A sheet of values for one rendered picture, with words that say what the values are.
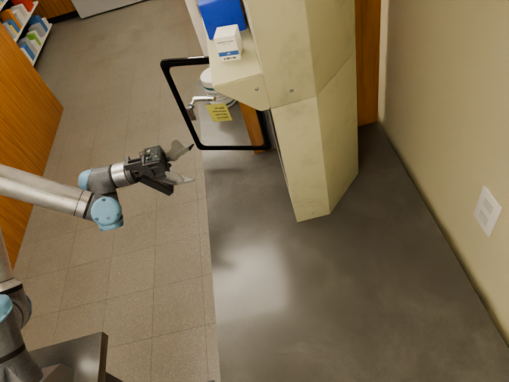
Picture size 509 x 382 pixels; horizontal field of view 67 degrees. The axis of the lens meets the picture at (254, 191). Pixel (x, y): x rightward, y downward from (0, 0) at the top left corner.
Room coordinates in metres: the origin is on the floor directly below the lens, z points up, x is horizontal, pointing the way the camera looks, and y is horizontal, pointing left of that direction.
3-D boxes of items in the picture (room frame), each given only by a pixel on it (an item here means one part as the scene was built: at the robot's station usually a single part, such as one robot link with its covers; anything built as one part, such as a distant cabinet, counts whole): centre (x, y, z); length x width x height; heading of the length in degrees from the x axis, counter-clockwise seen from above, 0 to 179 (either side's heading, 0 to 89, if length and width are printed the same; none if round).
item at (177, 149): (0.96, 0.18, 1.22); 0.09 x 0.03 x 0.06; 118
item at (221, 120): (1.13, 0.02, 1.19); 0.30 x 0.01 x 0.40; 63
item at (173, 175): (0.84, 0.20, 1.22); 0.09 x 0.03 x 0.06; 46
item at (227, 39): (0.86, -0.05, 1.54); 0.05 x 0.05 x 0.06; 70
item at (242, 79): (0.91, -0.06, 1.46); 0.32 x 0.11 x 0.10; 174
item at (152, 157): (0.91, 0.28, 1.22); 0.12 x 0.08 x 0.09; 82
